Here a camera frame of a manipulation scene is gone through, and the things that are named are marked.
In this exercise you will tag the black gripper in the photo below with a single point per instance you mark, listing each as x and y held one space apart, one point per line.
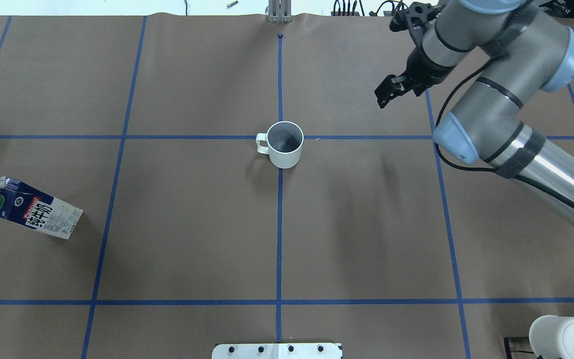
422 68

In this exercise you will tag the white ribbed HOME mug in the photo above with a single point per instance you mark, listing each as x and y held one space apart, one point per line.
282 143

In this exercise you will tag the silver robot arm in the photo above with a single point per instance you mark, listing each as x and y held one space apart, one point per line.
528 51

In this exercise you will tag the blue Pascual milk carton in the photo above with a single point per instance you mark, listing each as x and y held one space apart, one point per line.
37 210

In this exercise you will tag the white mug on rack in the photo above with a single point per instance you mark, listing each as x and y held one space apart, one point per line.
552 337

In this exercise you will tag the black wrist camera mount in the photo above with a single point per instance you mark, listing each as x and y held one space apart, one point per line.
414 17

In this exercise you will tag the aluminium frame post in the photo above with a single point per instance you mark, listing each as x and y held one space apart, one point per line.
279 11

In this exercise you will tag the black wire mug rack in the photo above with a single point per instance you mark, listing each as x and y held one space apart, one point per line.
518 348

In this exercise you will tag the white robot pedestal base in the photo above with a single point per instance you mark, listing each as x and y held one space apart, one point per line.
278 351

